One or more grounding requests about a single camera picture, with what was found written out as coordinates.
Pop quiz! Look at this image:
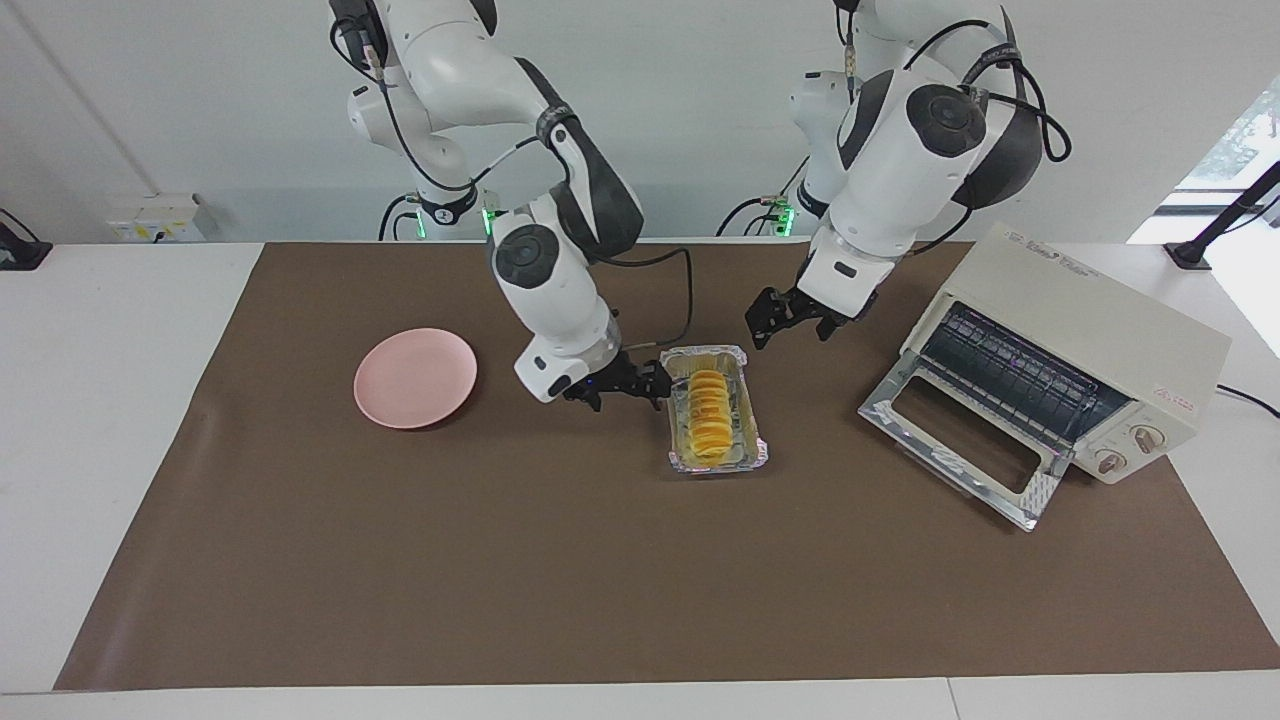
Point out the yellow spiral bread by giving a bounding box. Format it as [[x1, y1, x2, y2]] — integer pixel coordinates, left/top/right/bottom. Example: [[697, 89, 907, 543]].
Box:
[[683, 369, 735, 462]]

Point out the aluminium foil tray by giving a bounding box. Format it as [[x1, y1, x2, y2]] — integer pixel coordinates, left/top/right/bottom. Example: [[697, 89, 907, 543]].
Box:
[[659, 344, 770, 475]]

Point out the glass oven door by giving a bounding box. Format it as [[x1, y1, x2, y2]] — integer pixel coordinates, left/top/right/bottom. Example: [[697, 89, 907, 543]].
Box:
[[857, 355, 1076, 533]]

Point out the cream toaster oven housing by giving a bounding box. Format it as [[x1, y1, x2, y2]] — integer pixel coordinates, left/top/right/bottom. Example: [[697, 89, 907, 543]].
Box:
[[900, 222, 1233, 486]]

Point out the brown table mat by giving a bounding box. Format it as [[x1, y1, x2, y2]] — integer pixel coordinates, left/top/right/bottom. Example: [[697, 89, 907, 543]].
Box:
[[52, 240, 1280, 693]]

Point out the pink round plate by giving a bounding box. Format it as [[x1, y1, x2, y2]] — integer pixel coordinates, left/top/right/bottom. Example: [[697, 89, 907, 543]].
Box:
[[353, 328, 479, 431]]

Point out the bright window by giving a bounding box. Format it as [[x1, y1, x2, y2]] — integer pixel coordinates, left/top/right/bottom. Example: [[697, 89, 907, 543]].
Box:
[[1175, 78, 1280, 193]]

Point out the black table clamp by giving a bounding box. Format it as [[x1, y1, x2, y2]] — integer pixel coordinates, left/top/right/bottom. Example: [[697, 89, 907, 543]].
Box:
[[0, 208, 54, 272]]

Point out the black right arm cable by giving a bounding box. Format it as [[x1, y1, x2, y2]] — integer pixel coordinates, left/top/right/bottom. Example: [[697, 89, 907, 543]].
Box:
[[335, 15, 695, 351]]

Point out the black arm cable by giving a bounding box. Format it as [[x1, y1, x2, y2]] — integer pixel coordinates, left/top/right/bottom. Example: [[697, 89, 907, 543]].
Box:
[[843, 12, 1074, 253], [335, 15, 695, 351]]

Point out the black left base cable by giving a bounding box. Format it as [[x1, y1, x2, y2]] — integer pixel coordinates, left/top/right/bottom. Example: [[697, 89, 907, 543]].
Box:
[[714, 150, 813, 239]]

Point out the wire oven rack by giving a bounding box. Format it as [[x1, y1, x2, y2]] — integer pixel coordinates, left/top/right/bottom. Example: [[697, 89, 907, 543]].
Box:
[[920, 305, 1131, 448]]

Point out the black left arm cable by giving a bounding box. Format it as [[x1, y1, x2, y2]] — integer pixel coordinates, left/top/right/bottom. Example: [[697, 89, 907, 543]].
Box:
[[843, 12, 1074, 253]]

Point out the black camera stand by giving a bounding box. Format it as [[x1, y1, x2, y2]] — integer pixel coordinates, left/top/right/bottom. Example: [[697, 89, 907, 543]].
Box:
[[1164, 160, 1280, 272]]

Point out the black oven power cord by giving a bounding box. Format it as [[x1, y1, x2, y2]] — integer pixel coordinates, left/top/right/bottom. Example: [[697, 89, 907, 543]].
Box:
[[1215, 384, 1280, 420]]

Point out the white wall power strip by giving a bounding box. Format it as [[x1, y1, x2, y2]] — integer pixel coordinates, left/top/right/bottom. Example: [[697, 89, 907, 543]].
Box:
[[106, 195, 207, 244]]

